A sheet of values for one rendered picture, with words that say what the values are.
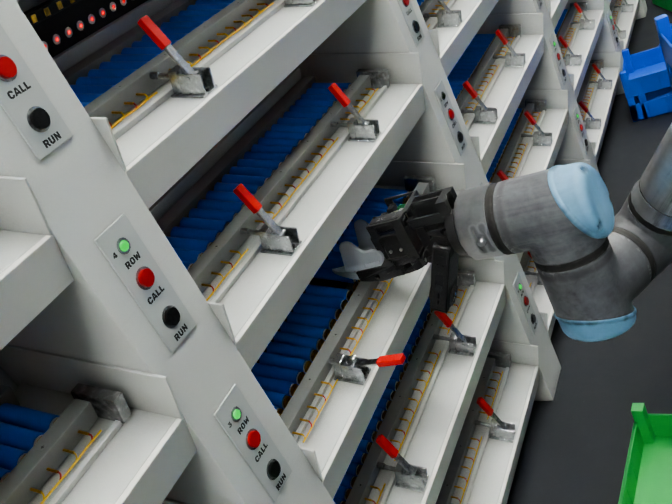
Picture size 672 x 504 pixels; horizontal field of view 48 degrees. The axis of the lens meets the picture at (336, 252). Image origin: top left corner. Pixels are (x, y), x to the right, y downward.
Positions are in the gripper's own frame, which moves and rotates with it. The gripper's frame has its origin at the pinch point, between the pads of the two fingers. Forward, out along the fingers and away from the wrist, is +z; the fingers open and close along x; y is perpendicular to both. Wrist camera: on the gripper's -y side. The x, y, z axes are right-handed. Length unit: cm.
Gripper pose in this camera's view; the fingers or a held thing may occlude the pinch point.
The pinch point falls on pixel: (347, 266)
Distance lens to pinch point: 107.0
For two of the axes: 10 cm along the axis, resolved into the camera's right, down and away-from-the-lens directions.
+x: -3.9, 5.8, -7.1
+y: -4.7, -7.9, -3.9
